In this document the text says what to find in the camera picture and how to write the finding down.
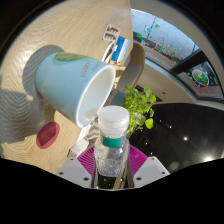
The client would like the white teal tube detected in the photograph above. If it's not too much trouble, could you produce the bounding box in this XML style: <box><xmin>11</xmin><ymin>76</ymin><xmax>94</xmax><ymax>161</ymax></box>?
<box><xmin>100</xmin><ymin>43</ymin><xmax>116</xmax><ymax>64</ymax></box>

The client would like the white ceramic cup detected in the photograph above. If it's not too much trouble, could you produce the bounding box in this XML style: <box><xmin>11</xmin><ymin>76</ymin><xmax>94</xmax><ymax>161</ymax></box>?
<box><xmin>35</xmin><ymin>50</ymin><xmax>117</xmax><ymax>129</ymax></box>

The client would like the group of ceiling lights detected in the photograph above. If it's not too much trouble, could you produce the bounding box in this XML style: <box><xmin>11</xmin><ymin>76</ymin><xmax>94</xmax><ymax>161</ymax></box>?
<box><xmin>156</xmin><ymin>113</ymin><xmax>224</xmax><ymax>168</ymax></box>

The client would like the flat round red coaster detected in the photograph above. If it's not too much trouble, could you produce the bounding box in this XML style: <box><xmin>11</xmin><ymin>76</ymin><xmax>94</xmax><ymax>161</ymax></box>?
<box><xmin>35</xmin><ymin>121</ymin><xmax>61</xmax><ymax>150</ymax></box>

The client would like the clear plastic bottle white cap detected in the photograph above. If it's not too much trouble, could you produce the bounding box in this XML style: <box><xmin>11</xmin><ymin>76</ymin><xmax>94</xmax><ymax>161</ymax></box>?
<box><xmin>93</xmin><ymin>105</ymin><xmax>131</xmax><ymax>178</ymax></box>

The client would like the small blue white box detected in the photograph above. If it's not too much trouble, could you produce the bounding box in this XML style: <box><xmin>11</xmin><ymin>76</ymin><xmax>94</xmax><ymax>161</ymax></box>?
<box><xmin>110</xmin><ymin>35</ymin><xmax>131</xmax><ymax>63</ymax></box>

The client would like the window poster with round print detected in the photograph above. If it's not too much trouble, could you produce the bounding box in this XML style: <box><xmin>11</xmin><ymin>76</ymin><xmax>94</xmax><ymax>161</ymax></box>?
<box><xmin>176</xmin><ymin>59</ymin><xmax>224</xmax><ymax>99</ymax></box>

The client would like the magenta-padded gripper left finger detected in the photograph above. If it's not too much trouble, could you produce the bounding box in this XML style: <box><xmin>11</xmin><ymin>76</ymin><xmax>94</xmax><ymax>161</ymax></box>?
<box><xmin>57</xmin><ymin>145</ymin><xmax>99</xmax><ymax>189</ymax></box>

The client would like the blister pack of pills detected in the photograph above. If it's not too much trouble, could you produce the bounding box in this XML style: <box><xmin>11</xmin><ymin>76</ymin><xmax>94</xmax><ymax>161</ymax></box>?
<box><xmin>102</xmin><ymin>23</ymin><xmax>121</xmax><ymax>43</ymax></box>

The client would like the beige armchair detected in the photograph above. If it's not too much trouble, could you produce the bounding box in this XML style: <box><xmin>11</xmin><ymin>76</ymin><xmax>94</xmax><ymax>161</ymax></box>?
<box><xmin>114</xmin><ymin>40</ymin><xmax>147</xmax><ymax>94</ymax></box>

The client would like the green potted plant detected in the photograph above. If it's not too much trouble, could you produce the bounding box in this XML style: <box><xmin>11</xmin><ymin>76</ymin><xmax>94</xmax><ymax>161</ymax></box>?
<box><xmin>120</xmin><ymin>85</ymin><xmax>158</xmax><ymax>136</ymax></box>

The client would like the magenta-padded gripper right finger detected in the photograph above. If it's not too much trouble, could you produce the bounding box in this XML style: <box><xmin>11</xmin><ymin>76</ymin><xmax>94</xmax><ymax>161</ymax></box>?
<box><xmin>128</xmin><ymin>145</ymin><xmax>172</xmax><ymax>189</ymax></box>

